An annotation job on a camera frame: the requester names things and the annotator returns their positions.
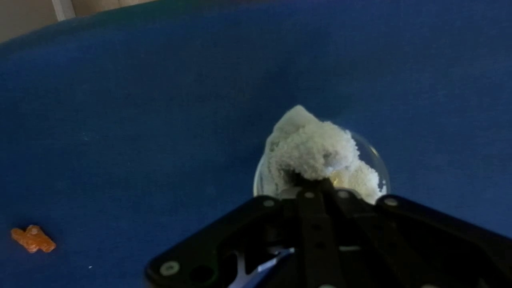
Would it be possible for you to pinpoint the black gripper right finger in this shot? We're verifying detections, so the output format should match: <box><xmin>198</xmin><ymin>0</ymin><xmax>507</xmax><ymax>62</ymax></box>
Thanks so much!
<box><xmin>321</xmin><ymin>179</ymin><xmax>512</xmax><ymax>288</ymax></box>

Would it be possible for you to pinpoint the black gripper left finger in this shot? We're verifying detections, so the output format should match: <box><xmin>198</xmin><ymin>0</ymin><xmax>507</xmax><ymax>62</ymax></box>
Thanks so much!
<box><xmin>143</xmin><ymin>178</ymin><xmax>348</xmax><ymax>288</ymax></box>

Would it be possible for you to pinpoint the white fluffy towel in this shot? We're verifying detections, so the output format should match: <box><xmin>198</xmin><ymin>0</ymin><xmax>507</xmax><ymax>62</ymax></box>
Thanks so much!
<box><xmin>260</xmin><ymin>104</ymin><xmax>382</xmax><ymax>205</ymax></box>

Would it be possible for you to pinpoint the clear glass cup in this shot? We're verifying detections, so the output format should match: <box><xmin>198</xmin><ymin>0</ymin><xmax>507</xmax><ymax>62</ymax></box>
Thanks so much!
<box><xmin>251</xmin><ymin>126</ymin><xmax>391</xmax><ymax>206</ymax></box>

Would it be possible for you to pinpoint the blue ironing board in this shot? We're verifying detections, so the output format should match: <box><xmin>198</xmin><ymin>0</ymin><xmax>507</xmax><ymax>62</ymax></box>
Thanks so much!
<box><xmin>0</xmin><ymin>0</ymin><xmax>512</xmax><ymax>288</ymax></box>

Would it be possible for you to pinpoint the small orange clip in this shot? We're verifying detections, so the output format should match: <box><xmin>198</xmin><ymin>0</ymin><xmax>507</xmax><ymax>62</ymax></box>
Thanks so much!
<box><xmin>7</xmin><ymin>224</ymin><xmax>57</xmax><ymax>254</ymax></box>

